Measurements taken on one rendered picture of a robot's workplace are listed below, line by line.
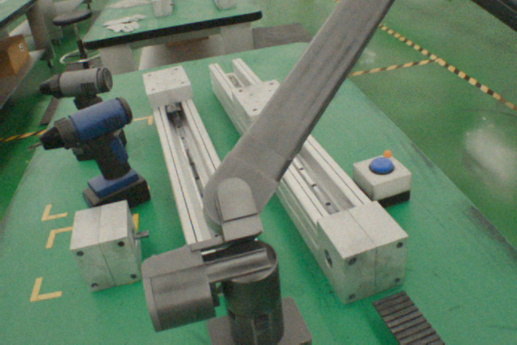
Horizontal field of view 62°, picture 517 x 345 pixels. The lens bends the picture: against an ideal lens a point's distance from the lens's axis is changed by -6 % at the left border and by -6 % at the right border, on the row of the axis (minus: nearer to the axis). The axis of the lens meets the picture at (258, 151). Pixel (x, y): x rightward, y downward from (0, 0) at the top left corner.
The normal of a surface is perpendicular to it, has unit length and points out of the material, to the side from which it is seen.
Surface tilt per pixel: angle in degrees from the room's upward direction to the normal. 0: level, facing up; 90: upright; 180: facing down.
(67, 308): 0
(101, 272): 90
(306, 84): 42
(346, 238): 0
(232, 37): 90
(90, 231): 0
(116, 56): 90
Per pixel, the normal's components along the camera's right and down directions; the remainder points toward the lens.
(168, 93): 0.29, 0.45
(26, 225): -0.11, -0.86
